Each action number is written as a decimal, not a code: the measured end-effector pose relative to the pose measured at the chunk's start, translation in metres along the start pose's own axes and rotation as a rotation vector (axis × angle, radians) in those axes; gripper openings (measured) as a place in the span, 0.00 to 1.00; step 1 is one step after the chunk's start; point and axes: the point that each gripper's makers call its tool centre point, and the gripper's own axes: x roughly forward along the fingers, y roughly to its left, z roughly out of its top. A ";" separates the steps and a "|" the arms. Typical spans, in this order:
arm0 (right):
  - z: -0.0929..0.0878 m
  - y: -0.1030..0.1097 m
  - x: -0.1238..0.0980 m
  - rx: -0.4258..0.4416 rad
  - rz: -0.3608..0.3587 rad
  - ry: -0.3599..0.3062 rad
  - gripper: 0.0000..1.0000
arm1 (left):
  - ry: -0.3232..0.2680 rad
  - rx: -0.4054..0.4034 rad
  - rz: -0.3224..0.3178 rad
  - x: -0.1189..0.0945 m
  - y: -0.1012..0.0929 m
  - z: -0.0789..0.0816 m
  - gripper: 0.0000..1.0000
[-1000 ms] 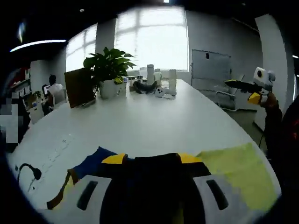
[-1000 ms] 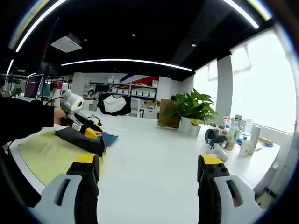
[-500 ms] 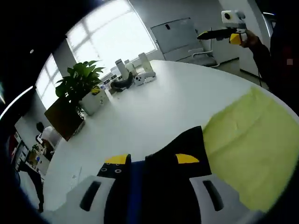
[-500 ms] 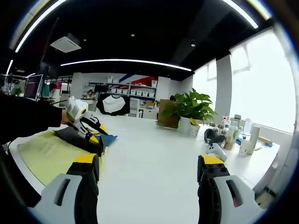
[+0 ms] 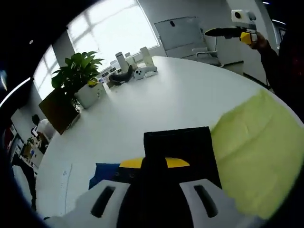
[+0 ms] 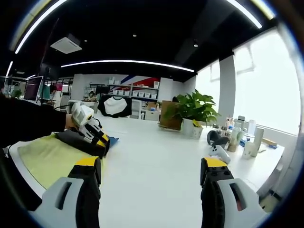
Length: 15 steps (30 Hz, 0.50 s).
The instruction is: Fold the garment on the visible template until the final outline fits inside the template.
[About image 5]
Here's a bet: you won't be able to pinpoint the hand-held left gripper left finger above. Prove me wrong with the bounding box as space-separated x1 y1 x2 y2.
43 156 144 228

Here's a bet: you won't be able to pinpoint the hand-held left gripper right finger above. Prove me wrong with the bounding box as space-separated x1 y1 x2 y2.
165 156 262 228

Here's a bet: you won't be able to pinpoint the blue yellow grey garment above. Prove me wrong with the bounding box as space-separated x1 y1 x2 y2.
88 162 122 190

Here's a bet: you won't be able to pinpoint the yellow garment dark sleeves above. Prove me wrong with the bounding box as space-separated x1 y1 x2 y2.
115 89 303 228

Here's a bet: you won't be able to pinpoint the person's right hand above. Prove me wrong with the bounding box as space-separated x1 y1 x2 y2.
248 32 271 51

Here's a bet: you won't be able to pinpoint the grey office chair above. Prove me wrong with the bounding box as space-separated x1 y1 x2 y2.
191 46 226 67

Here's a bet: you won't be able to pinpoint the tall white bottle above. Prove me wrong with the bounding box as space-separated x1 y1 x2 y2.
114 52 127 72
139 47 154 67

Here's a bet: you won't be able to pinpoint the white game controller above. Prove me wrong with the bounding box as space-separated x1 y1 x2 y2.
133 66 159 80

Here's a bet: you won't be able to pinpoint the brown cardboard box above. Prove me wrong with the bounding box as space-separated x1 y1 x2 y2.
38 88 83 136

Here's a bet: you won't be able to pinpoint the green potted plant white pot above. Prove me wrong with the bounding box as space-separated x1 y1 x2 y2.
51 50 107 110

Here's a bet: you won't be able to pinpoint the grey wall cabinet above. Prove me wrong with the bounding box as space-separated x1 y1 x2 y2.
153 16 205 58

